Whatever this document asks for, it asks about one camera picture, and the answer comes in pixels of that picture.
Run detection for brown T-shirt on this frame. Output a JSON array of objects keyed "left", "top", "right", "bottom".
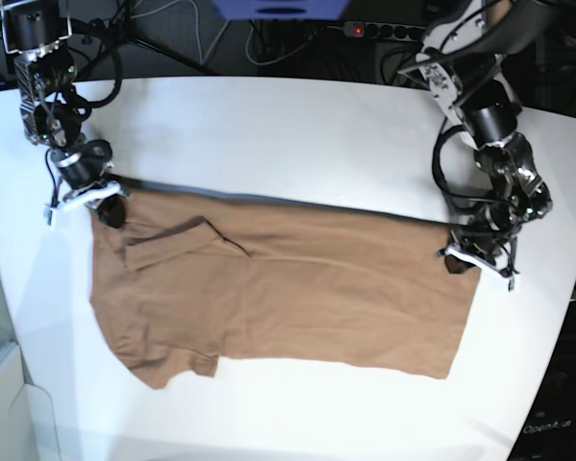
[{"left": 90, "top": 190, "right": 480, "bottom": 389}]

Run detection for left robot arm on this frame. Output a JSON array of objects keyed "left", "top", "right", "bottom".
[{"left": 399, "top": 1, "right": 563, "bottom": 289}]

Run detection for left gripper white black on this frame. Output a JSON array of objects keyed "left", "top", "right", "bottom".
[{"left": 436, "top": 213, "right": 521, "bottom": 292}]

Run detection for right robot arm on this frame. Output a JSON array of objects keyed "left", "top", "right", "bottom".
[{"left": 0, "top": 1, "right": 128, "bottom": 229}]

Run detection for white power strip red switch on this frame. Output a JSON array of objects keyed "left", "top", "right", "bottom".
[{"left": 340, "top": 21, "right": 426, "bottom": 43}]

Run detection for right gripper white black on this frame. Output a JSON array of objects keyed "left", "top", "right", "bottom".
[{"left": 45, "top": 138, "right": 126, "bottom": 229}]

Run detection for white bin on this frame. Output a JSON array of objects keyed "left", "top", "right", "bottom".
[{"left": 0, "top": 342, "right": 62, "bottom": 460}]

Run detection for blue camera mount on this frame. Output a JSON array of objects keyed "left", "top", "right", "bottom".
[{"left": 213, "top": 0, "right": 349, "bottom": 20}]

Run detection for black OpenArm base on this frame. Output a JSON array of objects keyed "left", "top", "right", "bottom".
[{"left": 509, "top": 301, "right": 576, "bottom": 460}]

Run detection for white grey cables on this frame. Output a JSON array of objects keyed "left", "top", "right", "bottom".
[{"left": 186, "top": 0, "right": 318, "bottom": 68}]

